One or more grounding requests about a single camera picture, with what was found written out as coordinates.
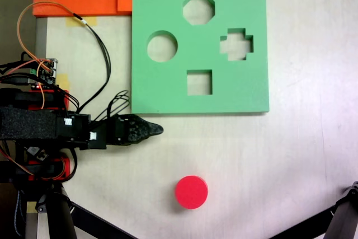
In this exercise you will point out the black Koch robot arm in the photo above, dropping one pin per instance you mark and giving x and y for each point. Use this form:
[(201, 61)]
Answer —
[(28, 122)]

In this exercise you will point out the black tripod leg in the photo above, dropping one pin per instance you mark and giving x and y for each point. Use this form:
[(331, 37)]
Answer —
[(61, 216), (344, 216)]

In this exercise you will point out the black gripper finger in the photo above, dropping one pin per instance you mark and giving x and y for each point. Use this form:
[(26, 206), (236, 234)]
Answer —
[(138, 130), (157, 130)]

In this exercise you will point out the circuit board with connectors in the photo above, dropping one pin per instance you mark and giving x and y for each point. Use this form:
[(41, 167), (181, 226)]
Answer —
[(47, 74)]

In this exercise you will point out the yellow masking tape piece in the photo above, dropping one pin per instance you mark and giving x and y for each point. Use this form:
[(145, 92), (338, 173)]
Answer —
[(31, 208), (65, 80), (92, 22)]

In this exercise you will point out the red arm base mount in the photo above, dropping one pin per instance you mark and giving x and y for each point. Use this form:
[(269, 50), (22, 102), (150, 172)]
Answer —
[(65, 97)]

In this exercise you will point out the red cylinder block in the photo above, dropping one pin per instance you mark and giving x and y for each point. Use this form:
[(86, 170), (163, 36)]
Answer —
[(191, 192)]

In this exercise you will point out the green shape sorting board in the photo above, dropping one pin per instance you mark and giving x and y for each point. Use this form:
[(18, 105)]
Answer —
[(167, 88)]

